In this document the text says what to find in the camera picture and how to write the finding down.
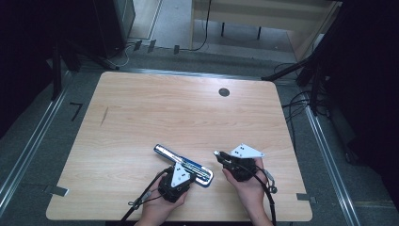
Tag blue stapler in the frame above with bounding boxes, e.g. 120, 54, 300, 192
152, 143, 215, 189

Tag person's left hand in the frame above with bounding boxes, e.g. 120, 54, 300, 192
134, 181, 189, 226

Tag tangle of black cables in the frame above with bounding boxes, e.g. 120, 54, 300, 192
272, 61, 331, 153

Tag black floor tape mark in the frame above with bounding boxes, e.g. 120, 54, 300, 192
69, 102, 84, 122

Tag black metal stand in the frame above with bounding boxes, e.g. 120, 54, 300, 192
51, 39, 120, 102
261, 46, 334, 117

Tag grey tape piece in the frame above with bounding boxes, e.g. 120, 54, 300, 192
295, 192, 317, 204
43, 185, 70, 198

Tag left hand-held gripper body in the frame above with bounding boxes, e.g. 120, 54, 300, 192
157, 161, 193, 204

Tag metal floor rail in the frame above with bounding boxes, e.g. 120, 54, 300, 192
303, 105, 362, 226
0, 71, 73, 209

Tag hand-held gripper black cable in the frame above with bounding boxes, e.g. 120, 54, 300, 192
237, 162, 279, 226
120, 167, 173, 226

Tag black cabinet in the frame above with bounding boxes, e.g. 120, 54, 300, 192
92, 0, 136, 59

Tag right hand-held gripper black cable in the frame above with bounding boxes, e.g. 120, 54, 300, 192
237, 162, 279, 226

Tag left hand-held gripper black cable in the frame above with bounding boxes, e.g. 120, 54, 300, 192
120, 167, 173, 226

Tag white cable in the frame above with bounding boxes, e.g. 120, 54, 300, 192
115, 42, 139, 69

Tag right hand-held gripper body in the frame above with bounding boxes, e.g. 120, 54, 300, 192
225, 143, 265, 183

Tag long black hanging cable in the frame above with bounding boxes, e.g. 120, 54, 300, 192
178, 0, 214, 53

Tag person's right hand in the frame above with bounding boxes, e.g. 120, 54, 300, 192
221, 157, 268, 218

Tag light wooden bench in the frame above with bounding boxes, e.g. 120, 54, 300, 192
188, 0, 343, 63

